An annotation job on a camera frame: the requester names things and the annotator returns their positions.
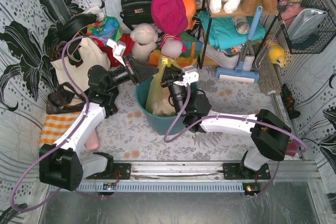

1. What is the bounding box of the grey patterned ball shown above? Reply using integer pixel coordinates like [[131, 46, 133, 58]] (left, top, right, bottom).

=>
[[233, 16, 250, 34]]

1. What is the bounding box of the black hat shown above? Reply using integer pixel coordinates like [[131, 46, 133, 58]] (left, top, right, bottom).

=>
[[57, 14, 98, 41]]

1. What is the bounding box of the pink white plush doll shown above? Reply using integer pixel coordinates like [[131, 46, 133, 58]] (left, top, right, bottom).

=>
[[161, 33, 186, 59]]

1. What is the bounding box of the yellow trash bag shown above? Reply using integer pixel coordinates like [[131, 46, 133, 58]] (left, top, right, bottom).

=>
[[145, 56, 181, 114]]

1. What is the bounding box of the cream plush lamb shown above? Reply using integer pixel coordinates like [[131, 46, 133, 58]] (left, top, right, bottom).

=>
[[130, 23, 158, 63]]

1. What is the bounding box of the white sneaker left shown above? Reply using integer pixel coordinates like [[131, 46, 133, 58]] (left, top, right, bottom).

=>
[[205, 46, 239, 69]]

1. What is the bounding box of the magenta cloth bag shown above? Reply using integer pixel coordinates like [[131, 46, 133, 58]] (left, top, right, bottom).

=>
[[151, 0, 188, 35]]

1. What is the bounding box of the metal pole with handle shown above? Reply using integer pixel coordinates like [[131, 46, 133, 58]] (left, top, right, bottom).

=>
[[267, 90, 288, 124]]

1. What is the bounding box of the blue floor mop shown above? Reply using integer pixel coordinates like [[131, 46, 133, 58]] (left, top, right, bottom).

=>
[[215, 6, 263, 83]]

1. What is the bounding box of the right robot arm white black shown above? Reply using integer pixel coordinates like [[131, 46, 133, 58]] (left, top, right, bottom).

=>
[[161, 66, 291, 180]]

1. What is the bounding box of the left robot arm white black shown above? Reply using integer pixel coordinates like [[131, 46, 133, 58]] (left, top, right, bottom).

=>
[[39, 55, 158, 191]]

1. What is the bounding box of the dark patterned cloth right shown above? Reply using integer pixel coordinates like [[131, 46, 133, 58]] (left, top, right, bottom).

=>
[[280, 83, 301, 120]]

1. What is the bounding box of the orange plush toy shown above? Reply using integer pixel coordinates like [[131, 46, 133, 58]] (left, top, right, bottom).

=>
[[182, 0, 196, 30]]

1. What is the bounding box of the metal base rail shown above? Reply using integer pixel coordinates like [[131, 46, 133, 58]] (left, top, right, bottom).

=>
[[48, 161, 322, 195]]

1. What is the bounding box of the white sneaker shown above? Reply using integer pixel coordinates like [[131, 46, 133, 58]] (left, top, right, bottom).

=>
[[243, 46, 255, 71], [205, 46, 239, 69]]

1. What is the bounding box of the rainbow striped cloth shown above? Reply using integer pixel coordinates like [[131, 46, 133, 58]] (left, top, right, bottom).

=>
[[148, 31, 203, 67]]

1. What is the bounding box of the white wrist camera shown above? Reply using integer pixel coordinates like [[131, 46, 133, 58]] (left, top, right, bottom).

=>
[[107, 39, 126, 66], [174, 66, 199, 87]]

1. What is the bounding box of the pink rolled towel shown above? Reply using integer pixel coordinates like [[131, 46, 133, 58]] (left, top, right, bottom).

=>
[[85, 130, 99, 151]]

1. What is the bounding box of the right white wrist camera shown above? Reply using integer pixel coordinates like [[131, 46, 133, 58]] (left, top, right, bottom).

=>
[[174, 66, 199, 87]]

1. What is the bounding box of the black leather handbag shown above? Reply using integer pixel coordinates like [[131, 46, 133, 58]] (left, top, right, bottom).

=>
[[120, 0, 154, 31]]

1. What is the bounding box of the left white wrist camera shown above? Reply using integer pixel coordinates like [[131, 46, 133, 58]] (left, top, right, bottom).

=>
[[107, 39, 126, 66]]

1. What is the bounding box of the red cloth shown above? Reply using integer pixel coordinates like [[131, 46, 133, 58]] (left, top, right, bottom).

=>
[[94, 34, 134, 67]]

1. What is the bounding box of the crumpled paper trash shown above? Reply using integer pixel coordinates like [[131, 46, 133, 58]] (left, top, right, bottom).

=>
[[151, 87, 175, 117]]

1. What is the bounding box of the yellow plush toy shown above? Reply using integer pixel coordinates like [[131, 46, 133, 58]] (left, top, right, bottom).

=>
[[266, 37, 285, 67]]

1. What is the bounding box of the wooden black frame shelf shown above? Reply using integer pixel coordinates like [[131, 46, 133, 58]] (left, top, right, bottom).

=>
[[197, 0, 280, 69]]

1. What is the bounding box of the orange white checkered towel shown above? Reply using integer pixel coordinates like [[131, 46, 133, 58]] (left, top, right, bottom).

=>
[[39, 112, 80, 147]]

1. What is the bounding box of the purple cable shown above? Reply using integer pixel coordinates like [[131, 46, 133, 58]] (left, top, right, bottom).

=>
[[9, 35, 111, 212], [164, 83, 308, 198]]

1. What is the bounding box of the white sneaker right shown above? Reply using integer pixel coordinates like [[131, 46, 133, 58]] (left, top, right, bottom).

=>
[[243, 46, 255, 71]]

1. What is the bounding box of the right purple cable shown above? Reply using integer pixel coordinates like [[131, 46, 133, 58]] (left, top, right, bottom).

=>
[[164, 83, 308, 198]]

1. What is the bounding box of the cream canvas tote bag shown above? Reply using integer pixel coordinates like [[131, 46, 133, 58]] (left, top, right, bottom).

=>
[[51, 37, 111, 93]]

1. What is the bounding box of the black wire basket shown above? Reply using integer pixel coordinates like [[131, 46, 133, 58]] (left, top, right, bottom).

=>
[[277, 0, 335, 54]]

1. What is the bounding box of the brown patterned strap bag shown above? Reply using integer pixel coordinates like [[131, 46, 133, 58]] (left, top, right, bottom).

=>
[[46, 82, 119, 119]]

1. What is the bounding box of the colourful printed bag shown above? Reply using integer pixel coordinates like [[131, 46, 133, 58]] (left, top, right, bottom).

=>
[[87, 16, 123, 41]]

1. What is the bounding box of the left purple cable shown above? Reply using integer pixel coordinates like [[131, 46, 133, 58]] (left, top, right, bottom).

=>
[[9, 35, 111, 212]]

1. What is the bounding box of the teal folded cloth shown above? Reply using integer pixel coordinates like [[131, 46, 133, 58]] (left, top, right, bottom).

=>
[[198, 11, 266, 49]]

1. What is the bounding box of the teal trash bin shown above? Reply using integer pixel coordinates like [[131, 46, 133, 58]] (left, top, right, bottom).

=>
[[135, 76, 200, 135]]

